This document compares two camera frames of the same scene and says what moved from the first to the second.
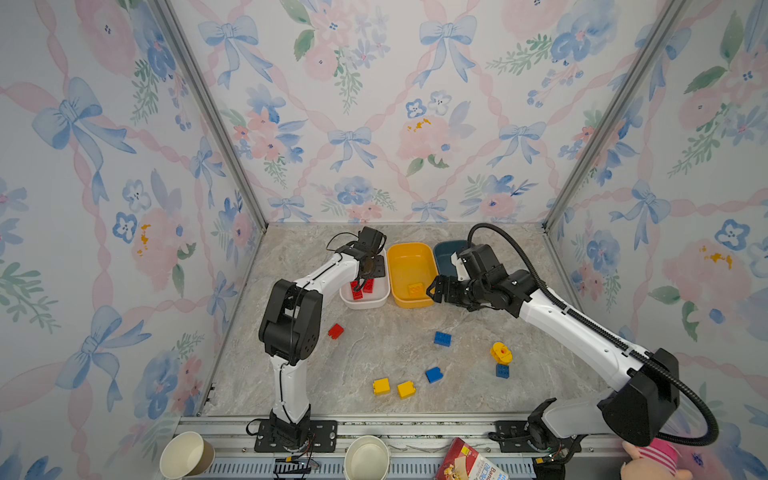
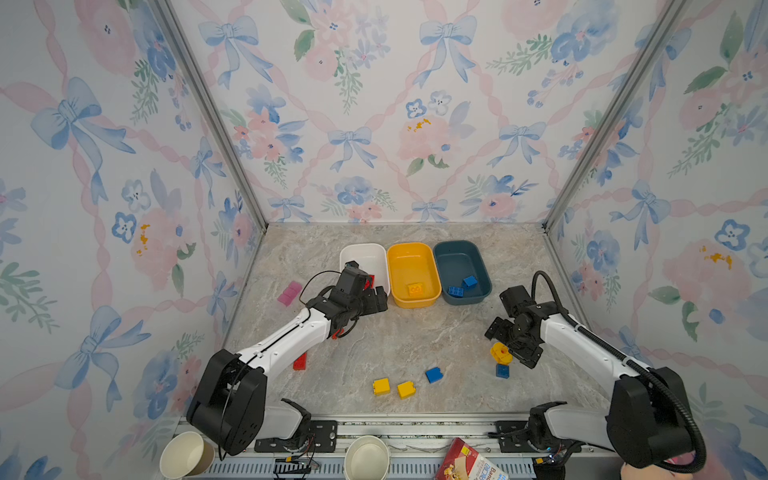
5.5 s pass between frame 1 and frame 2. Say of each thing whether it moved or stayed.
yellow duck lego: stayed
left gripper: moved
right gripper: moved
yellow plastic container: stayed
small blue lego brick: stayed
